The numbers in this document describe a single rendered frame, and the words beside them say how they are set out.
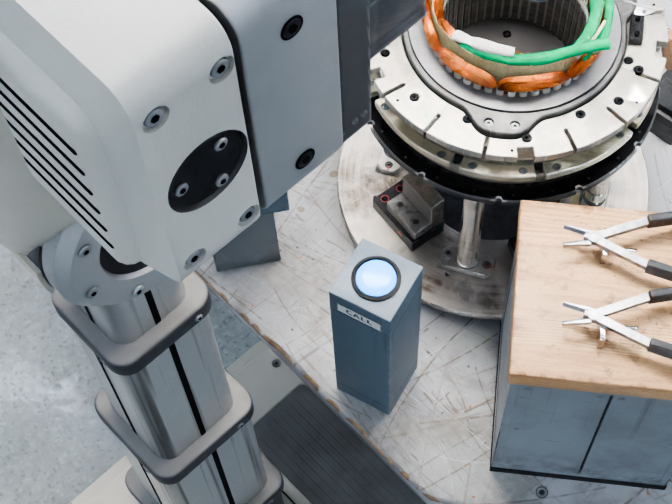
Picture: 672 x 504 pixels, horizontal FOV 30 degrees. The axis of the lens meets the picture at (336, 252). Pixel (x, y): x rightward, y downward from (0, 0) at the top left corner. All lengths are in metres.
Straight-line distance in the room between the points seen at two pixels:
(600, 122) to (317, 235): 0.44
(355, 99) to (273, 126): 0.05
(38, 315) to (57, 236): 1.68
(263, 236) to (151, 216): 1.06
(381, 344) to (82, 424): 1.15
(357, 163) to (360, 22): 1.15
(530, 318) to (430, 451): 0.30
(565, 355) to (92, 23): 0.85
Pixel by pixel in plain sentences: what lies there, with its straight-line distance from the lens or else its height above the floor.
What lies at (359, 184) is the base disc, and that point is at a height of 0.80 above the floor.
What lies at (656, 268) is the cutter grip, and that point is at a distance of 1.21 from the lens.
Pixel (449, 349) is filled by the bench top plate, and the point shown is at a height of 0.78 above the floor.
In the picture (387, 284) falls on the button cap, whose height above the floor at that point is 1.04.
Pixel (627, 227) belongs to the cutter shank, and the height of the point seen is 1.09.
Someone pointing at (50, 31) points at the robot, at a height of 1.84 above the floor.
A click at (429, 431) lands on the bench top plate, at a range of 1.46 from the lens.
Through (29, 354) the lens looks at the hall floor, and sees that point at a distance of 2.44.
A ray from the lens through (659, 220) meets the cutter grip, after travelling 1.24.
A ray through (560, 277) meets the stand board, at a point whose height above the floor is 1.06.
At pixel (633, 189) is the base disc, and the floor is 0.80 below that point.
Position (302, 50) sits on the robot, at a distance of 0.43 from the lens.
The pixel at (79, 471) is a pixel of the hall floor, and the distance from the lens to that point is 2.33.
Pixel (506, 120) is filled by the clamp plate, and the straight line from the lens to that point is 1.27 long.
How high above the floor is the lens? 2.15
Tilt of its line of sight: 62 degrees down
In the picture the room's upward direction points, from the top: 4 degrees counter-clockwise
